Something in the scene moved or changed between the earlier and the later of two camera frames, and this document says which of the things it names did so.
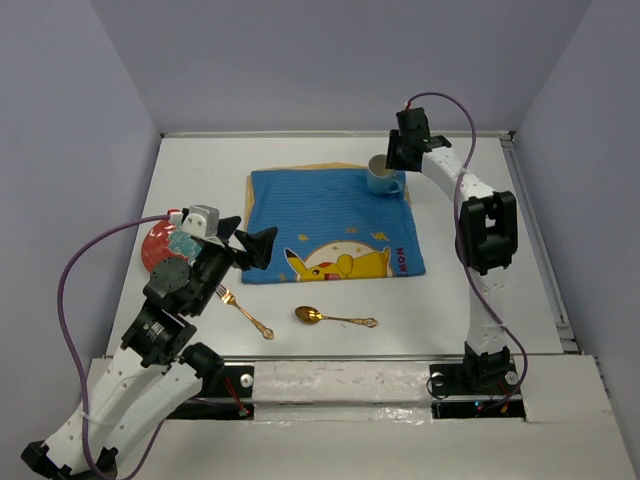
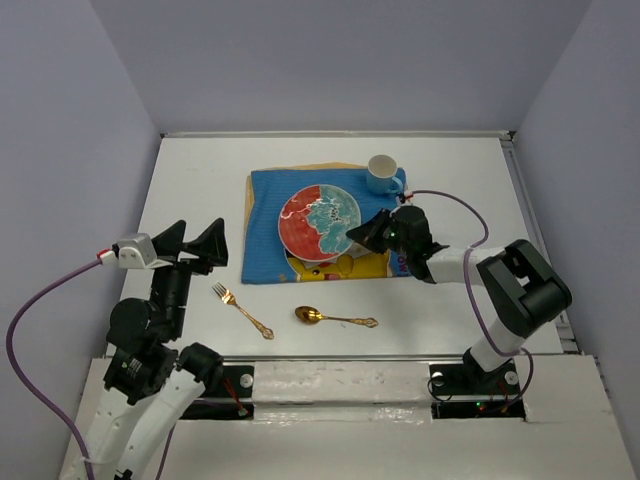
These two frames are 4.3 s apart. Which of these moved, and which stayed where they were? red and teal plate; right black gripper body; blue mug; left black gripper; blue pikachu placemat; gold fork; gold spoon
Moved: left black gripper; right black gripper body; red and teal plate
Stayed: gold fork; gold spoon; blue mug; blue pikachu placemat
